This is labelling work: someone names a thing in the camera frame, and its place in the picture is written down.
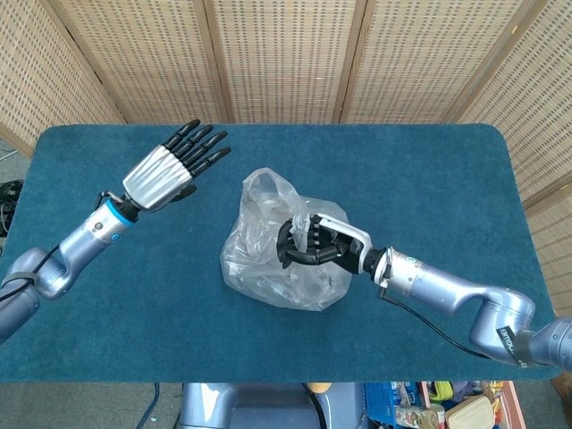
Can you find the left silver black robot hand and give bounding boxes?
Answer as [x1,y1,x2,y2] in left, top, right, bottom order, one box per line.
[122,119,232,213]

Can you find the black cable clutter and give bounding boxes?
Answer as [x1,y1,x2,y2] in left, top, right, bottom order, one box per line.
[0,179,27,238]

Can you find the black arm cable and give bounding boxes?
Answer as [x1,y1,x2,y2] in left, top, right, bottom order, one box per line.
[0,244,63,301]
[378,289,553,368]

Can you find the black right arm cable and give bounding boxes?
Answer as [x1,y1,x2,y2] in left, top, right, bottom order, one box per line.
[378,289,553,368]

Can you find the woven bamboo screen panel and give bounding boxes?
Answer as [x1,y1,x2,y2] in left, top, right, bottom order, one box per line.
[0,0,126,157]
[455,0,572,211]
[337,0,544,125]
[39,0,233,126]
[203,0,372,125]
[522,187,572,321]

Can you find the clear plastic bag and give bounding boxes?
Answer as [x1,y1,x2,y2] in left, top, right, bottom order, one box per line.
[220,167,354,313]

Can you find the black torso cable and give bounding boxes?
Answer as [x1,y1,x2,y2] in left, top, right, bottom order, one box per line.
[302,383,330,429]

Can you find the blue plastic crate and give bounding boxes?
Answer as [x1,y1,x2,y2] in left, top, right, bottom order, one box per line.
[363,382,400,429]

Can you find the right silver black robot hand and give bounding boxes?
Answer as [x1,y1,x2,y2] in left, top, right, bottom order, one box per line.
[275,213,374,276]

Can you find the blue carpet table mat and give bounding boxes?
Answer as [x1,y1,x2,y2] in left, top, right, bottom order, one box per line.
[0,123,559,384]

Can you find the silver-blue robot torso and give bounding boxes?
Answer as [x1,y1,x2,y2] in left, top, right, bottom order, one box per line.
[178,383,364,429]

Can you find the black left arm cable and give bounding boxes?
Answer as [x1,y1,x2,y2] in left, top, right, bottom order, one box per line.
[0,244,63,301]

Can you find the blue floor cable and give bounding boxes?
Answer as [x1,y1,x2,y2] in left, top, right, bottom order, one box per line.
[135,383,161,426]

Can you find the beige lidded food box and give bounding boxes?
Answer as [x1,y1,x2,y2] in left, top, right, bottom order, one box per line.
[444,394,493,429]

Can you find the printed snack packets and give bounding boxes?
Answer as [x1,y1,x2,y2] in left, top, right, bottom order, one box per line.
[395,400,447,429]

